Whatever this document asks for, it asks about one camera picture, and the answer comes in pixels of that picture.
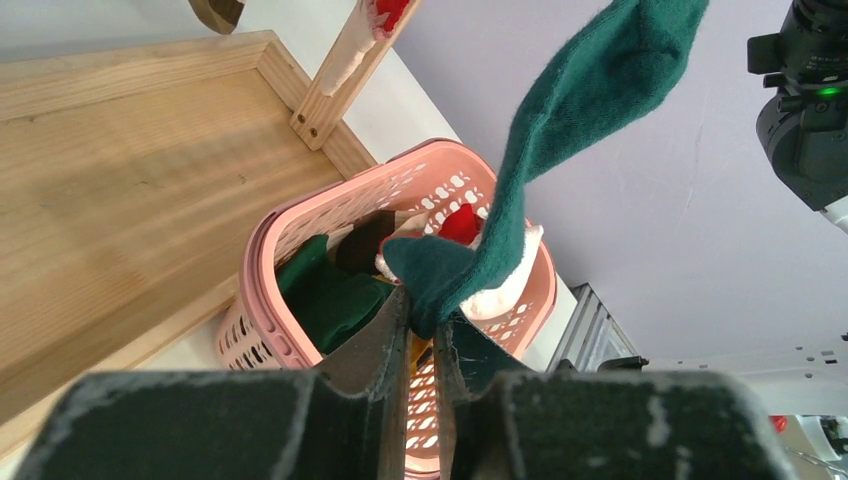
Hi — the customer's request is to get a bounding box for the dark green sock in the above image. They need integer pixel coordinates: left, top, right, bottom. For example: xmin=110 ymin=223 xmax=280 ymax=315
xmin=383 ymin=0 xmax=708 ymax=339

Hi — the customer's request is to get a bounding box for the tan brown sock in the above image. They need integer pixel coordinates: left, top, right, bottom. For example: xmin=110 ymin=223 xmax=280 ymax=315
xmin=188 ymin=0 xmax=246 ymax=35

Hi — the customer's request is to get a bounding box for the green sock in basket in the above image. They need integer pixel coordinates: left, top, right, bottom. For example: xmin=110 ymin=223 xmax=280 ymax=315
xmin=275 ymin=235 xmax=395 ymax=354

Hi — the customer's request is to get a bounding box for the pink laundry basket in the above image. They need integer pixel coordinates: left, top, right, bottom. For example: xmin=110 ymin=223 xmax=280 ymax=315
xmin=215 ymin=140 xmax=557 ymax=479

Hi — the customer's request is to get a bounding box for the red sock with face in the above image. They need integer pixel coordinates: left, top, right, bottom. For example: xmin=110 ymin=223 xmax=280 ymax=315
xmin=369 ymin=0 xmax=411 ymax=40

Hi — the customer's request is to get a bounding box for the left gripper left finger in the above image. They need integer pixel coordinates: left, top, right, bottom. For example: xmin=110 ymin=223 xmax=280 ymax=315
xmin=16 ymin=290 xmax=409 ymax=479

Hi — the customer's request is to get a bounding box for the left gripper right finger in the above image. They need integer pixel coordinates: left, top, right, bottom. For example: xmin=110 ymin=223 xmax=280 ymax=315
xmin=434 ymin=317 xmax=796 ymax=479

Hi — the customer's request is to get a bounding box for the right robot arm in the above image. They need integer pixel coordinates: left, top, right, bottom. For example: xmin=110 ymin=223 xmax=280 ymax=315
xmin=650 ymin=1 xmax=847 ymax=416

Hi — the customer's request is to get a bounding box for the wooden hanger stand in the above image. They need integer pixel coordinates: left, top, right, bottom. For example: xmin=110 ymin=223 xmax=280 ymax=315
xmin=1 ymin=1 xmax=444 ymax=474

